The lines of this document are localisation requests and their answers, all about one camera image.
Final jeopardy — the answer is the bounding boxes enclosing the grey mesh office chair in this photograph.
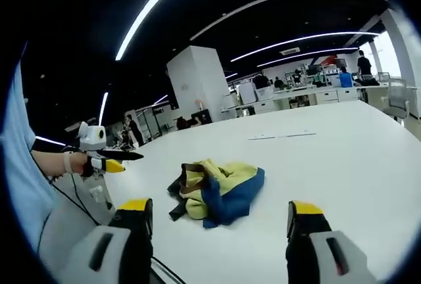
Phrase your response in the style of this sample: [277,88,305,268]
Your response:
[378,72,412,124]

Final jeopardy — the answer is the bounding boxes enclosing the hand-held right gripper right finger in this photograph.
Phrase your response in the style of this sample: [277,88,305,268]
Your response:
[285,200,379,284]

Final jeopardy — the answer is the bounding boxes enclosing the row of white desks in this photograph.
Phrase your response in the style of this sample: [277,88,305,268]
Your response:
[220,83,370,119]

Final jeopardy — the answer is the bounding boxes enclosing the thin black cable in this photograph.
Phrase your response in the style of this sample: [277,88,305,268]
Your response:
[49,174,100,226]

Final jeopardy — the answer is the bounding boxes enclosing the white cabinet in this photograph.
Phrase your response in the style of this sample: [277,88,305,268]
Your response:
[237,81,258,105]

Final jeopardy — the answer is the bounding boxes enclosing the black box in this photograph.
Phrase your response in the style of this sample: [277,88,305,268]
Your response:
[190,108,212,124]

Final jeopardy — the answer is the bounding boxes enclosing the white ceiling strip light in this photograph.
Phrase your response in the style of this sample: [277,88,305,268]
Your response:
[256,46,360,68]
[114,0,199,62]
[34,135,66,147]
[230,32,381,63]
[98,91,110,125]

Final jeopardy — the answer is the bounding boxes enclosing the white square pillar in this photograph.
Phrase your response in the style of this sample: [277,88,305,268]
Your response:
[165,45,230,123]

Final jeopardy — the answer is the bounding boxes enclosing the person's grey trousers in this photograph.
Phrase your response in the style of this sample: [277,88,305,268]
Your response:
[36,174,116,281]

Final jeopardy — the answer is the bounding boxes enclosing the person's left hand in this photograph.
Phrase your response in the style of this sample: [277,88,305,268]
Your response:
[64,151,91,177]

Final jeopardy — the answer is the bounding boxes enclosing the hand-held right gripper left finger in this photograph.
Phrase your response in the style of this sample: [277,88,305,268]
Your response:
[62,198,154,284]

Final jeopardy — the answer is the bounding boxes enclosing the yellow and blue garment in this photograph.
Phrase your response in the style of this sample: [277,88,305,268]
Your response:
[166,158,266,229]

